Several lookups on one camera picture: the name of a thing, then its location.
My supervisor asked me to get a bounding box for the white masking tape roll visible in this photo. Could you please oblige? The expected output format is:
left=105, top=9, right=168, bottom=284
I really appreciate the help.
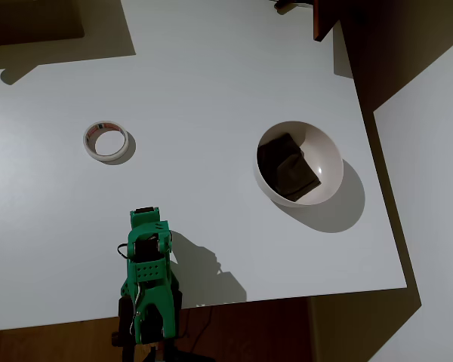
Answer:
left=83, top=120, right=130, bottom=160

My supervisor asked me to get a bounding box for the black table clamp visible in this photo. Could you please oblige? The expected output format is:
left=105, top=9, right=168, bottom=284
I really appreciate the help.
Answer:
left=111, top=296, right=137, bottom=362

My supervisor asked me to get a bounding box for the dark folded cloth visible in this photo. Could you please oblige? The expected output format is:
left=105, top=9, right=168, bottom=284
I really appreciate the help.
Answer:
left=257, top=132, right=322, bottom=202

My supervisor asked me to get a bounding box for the white round bowl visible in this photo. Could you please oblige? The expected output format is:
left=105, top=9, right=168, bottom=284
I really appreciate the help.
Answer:
left=253, top=120, right=344, bottom=208

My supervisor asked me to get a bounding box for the dark furniture block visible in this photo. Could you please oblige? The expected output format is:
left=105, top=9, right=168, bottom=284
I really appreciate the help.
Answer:
left=0, top=0, right=85, bottom=48

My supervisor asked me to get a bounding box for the brown wooden board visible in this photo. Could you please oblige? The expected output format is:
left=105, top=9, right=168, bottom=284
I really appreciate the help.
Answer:
left=312, top=0, right=343, bottom=42

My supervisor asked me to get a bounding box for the thin black hanging cable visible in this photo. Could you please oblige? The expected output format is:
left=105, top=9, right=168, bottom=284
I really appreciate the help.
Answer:
left=183, top=305, right=217, bottom=352

